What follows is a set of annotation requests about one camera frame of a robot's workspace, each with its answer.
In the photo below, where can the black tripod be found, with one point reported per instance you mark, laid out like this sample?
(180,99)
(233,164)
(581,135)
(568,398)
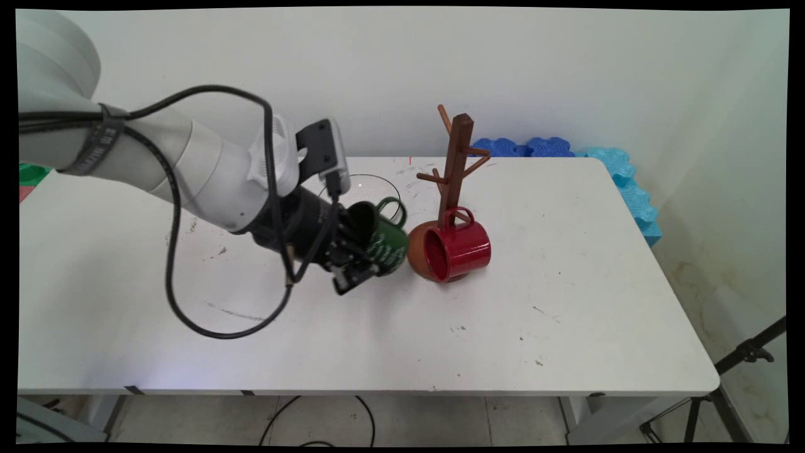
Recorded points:
(745,352)

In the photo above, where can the white table leg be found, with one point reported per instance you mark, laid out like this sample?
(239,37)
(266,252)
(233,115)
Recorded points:
(604,418)
(100,415)

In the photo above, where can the green mug with white print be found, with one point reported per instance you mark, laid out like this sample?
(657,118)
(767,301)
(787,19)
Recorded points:
(390,242)

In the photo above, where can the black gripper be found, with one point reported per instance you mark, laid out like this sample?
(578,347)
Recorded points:
(302,226)

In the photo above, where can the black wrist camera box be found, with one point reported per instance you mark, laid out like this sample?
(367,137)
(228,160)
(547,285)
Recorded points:
(324,151)

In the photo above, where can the green foam mat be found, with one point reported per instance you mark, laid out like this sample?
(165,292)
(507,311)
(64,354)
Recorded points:
(31,174)

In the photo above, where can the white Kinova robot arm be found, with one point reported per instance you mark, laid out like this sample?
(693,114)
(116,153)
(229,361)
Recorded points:
(188,163)

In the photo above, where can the red foam mat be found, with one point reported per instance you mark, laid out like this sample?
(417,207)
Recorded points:
(24,193)

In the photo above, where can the light blue foam mat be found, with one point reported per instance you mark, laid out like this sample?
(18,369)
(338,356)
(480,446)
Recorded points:
(635,195)

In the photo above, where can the red ceramic mug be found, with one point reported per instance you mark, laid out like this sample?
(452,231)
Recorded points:
(462,246)

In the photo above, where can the dark blue foam mat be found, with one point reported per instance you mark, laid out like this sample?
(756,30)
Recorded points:
(550,146)
(497,148)

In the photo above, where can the brown wooden mug tree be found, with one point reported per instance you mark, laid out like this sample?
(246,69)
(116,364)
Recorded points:
(459,157)

